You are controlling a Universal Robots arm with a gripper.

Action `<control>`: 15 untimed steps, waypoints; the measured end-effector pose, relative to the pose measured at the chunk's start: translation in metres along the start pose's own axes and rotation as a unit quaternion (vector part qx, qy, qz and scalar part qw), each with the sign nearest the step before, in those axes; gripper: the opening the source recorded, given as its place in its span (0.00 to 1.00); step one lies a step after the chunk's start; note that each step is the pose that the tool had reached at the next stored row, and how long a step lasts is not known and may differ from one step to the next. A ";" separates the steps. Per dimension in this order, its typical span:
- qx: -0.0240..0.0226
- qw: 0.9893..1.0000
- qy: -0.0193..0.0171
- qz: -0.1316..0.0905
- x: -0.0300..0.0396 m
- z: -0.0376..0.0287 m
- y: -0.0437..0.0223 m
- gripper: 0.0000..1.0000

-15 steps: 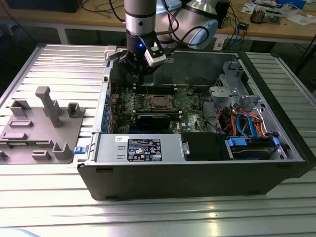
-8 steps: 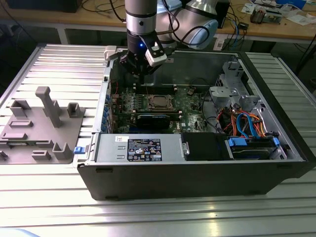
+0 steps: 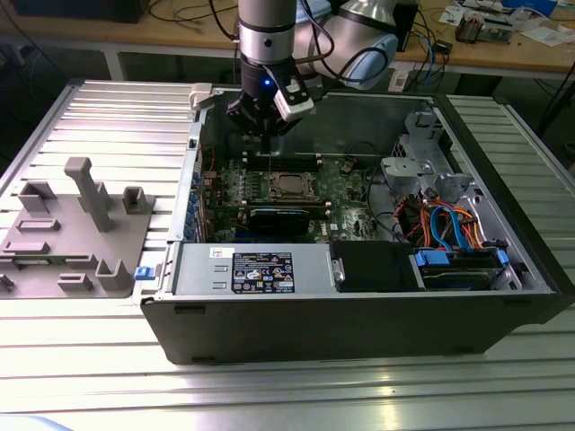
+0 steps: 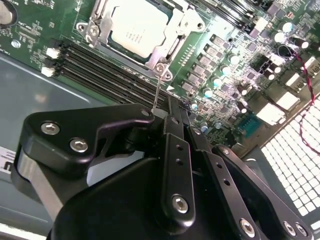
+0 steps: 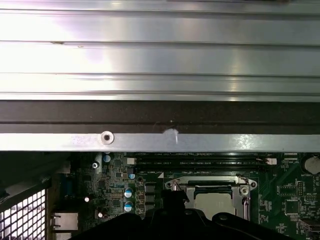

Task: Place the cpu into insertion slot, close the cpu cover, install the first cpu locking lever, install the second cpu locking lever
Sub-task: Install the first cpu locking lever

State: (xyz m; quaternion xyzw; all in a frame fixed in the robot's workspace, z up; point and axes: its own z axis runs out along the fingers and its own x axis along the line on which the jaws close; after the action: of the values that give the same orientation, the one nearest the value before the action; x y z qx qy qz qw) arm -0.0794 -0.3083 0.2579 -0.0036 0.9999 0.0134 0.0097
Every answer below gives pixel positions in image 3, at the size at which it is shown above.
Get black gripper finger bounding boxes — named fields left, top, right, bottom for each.
left=268, top=114, right=297, bottom=154
left=226, top=93, right=270, bottom=154

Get silver CPU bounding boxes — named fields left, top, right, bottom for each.
left=277, top=175, right=309, bottom=195

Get metal socket cover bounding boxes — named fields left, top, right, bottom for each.
left=269, top=172, right=321, bottom=201

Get CPU socket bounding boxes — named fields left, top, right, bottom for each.
left=267, top=170, right=323, bottom=202

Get wooden workbench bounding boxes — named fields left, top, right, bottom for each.
left=0, top=0, right=575, bottom=82

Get black graphics card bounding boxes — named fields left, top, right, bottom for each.
left=248, top=206, right=311, bottom=235

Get green motherboard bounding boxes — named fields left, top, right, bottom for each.
left=199, top=154, right=383, bottom=246

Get grey metal drive cage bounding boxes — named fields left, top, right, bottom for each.
left=380, top=110, right=480, bottom=203

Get black tower box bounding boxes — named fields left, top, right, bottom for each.
left=394, top=0, right=419, bottom=53

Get grey power supply unit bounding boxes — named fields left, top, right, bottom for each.
left=172, top=242, right=336, bottom=297

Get black drive box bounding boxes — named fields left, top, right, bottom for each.
left=329, top=240, right=426, bottom=293

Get hard disk in blue carrier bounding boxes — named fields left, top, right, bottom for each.
left=411, top=248, right=511, bottom=292

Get black PC case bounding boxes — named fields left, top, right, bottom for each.
left=139, top=83, right=568, bottom=365

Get small electronic device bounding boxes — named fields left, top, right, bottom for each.
left=456, top=12, right=485, bottom=45

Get grey parts rack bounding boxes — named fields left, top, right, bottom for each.
left=0, top=156, right=156, bottom=300

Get green circuit device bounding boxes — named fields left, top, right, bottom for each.
left=482, top=16, right=516, bottom=45

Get white paper sheet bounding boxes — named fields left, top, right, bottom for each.
left=520, top=24, right=575, bottom=46

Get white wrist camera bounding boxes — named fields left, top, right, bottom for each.
left=262, top=65, right=315, bottom=123

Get beige corner bracket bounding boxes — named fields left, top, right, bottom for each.
left=188, top=84, right=213, bottom=111

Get orange wire bundle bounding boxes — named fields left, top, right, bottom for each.
left=403, top=199, right=489, bottom=251

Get blue flat wire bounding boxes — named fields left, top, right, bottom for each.
left=429, top=204, right=466, bottom=253

